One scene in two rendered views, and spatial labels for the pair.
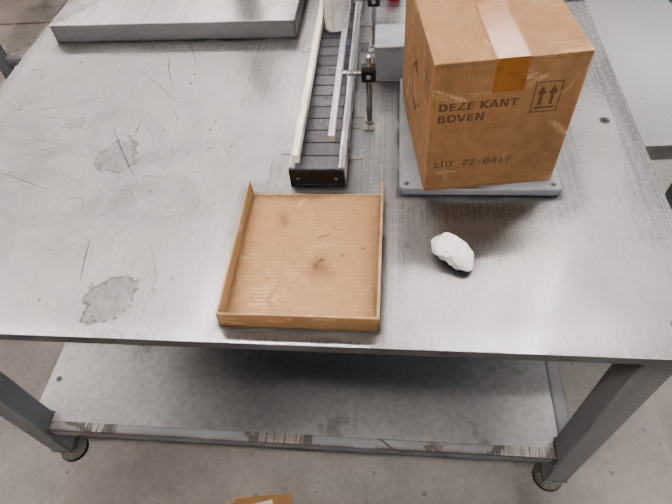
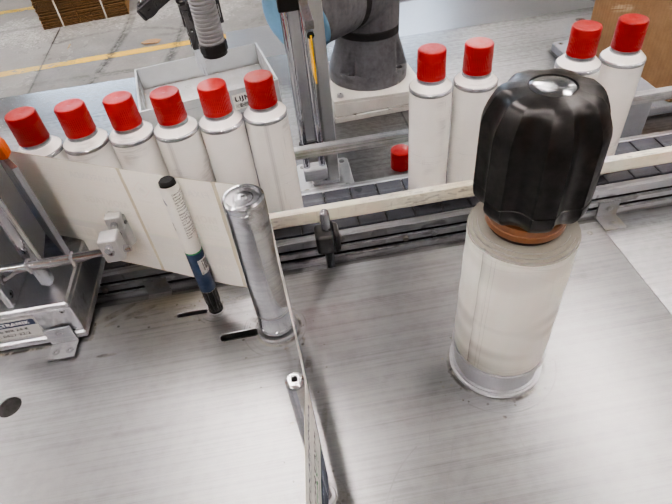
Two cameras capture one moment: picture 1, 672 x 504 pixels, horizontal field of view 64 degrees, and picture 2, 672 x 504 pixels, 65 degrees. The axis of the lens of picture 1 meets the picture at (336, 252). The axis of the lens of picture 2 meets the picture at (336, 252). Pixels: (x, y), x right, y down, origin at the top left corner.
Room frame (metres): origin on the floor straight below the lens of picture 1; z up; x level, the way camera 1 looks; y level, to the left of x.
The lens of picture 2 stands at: (1.75, 0.43, 1.34)
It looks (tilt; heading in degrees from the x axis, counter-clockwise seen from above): 44 degrees down; 257
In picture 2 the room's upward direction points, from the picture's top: 7 degrees counter-clockwise
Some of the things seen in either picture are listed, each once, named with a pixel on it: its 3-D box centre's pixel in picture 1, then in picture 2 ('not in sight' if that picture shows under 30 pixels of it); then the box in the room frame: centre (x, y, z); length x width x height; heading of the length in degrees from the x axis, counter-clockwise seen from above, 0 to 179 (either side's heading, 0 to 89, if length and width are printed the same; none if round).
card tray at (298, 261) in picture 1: (307, 248); not in sight; (0.59, 0.05, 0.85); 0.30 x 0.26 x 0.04; 171
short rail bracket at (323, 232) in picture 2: not in sight; (329, 246); (1.65, -0.04, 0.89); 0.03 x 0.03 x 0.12; 81
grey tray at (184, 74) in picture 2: not in sight; (206, 85); (1.73, -0.64, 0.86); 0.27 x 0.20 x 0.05; 0
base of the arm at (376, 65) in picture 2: not in sight; (367, 48); (1.42, -0.50, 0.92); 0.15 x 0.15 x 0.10
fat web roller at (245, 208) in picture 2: not in sight; (262, 270); (1.74, 0.05, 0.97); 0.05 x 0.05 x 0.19
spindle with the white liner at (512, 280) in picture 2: not in sight; (516, 255); (1.54, 0.18, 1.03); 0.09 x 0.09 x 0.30
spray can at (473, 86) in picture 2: not in sight; (471, 122); (1.43, -0.09, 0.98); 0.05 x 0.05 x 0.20
